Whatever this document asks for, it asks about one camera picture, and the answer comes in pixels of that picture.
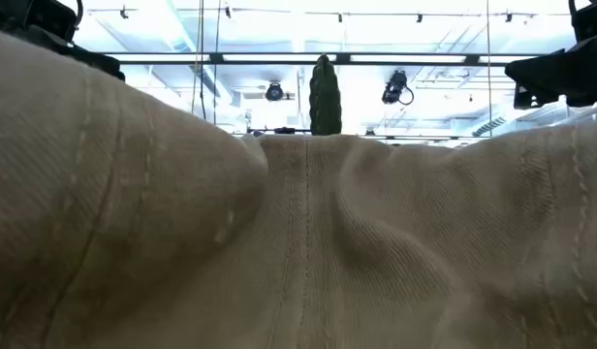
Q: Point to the beige cotton cap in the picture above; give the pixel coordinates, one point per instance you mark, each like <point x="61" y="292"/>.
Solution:
<point x="298" y="242"/>

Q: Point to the black overhead camera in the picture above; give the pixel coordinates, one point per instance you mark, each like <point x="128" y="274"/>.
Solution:
<point x="274" y="92"/>

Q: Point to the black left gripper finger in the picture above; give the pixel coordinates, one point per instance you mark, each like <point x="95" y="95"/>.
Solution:
<point x="102" y="63"/>

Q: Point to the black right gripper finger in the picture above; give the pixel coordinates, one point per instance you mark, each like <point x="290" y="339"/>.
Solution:
<point x="541" y="72"/>
<point x="526" y="99"/>

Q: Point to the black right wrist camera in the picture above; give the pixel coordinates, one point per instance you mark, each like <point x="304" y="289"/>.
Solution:
<point x="591" y="19"/>

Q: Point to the black overhead frame bar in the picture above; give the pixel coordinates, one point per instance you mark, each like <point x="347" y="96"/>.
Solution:
<point x="289" y="63"/>

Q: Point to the ceiling track light rail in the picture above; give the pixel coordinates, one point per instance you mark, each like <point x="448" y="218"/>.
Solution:
<point x="376" y="14"/>

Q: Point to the dark green cap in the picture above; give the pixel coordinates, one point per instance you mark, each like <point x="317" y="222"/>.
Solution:
<point x="325" y="97"/>

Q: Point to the black horizontal frame rail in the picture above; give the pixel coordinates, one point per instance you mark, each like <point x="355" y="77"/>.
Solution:
<point x="415" y="137"/>

